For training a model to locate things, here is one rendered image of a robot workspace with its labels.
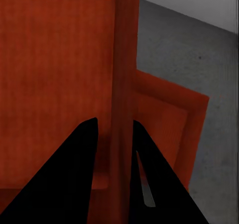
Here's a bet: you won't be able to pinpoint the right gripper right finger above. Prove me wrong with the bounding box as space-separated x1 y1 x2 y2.
128 120 209 224

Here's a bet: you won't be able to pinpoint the storage box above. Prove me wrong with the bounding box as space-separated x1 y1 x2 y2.
0 0 139 224
133 70 209 190

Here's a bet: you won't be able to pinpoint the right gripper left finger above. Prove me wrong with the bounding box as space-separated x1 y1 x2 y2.
0 117 98 224

